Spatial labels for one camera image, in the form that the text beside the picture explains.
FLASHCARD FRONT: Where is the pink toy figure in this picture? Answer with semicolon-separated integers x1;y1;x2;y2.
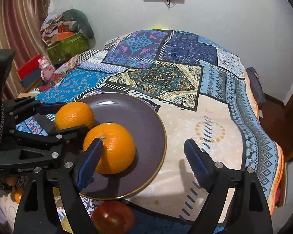
38;56;55;83

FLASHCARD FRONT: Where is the grey bag on floor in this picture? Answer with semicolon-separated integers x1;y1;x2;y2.
246;67;266;105

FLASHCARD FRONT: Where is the patchwork blue bedspread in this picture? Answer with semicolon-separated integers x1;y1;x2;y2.
16;30;283;233

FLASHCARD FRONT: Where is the large orange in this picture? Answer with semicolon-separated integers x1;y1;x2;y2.
55;101;95;130
83;123;136;175

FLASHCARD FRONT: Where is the dark green plush pillow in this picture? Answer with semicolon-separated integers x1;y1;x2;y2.
63;9;94;39

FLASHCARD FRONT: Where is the red tomato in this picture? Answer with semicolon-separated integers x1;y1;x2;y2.
91;201;135;233

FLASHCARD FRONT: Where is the striped red curtain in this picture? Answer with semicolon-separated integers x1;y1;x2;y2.
0;0;50;100

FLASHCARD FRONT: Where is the yellow plush object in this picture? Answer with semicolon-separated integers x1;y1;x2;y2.
151;26;167;31

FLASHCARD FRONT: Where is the dark purple plate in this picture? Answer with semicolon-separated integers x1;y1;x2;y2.
80;93;167;200

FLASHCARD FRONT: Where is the small mandarin orange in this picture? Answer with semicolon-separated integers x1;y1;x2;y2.
14;188;24;204

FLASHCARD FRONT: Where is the red box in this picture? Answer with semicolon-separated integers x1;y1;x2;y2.
17;54;42;88

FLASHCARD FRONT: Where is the green storage box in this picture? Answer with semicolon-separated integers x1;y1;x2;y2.
46;33;89;65

